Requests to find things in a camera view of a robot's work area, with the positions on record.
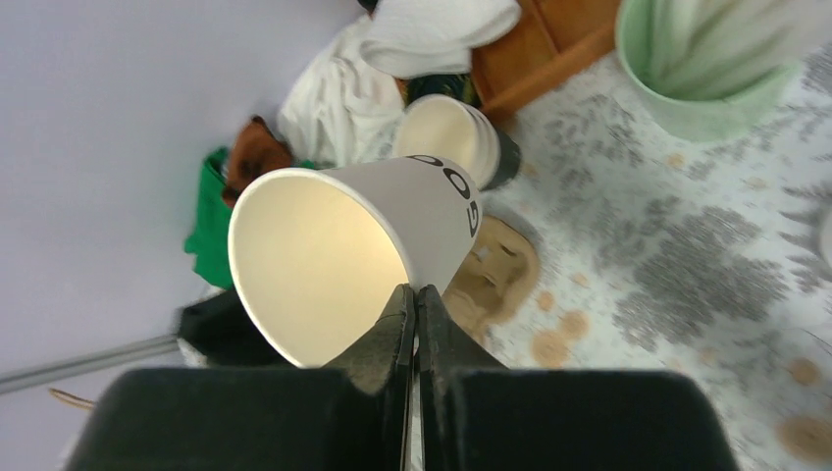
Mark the brown cloth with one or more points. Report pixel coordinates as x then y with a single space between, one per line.
255 152

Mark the single white paper cup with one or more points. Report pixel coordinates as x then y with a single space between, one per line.
316 255

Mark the green cloth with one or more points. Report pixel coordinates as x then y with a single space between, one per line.
207 242

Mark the wooden compartment tray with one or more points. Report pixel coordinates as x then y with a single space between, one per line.
553 41

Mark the green paper bag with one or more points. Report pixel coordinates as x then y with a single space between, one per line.
219 330

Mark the white folded towel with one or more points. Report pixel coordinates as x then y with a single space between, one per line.
411 39

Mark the floral table mat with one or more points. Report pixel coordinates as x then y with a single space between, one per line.
658 253

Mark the stack of paper cups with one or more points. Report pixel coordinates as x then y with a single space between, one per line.
440 126

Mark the green straw holder cup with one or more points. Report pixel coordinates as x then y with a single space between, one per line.
709 70

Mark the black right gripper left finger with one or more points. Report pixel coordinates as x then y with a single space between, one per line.
350 414

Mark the white cloth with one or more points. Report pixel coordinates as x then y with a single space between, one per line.
339 103

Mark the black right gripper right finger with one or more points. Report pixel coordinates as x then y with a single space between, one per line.
478 414

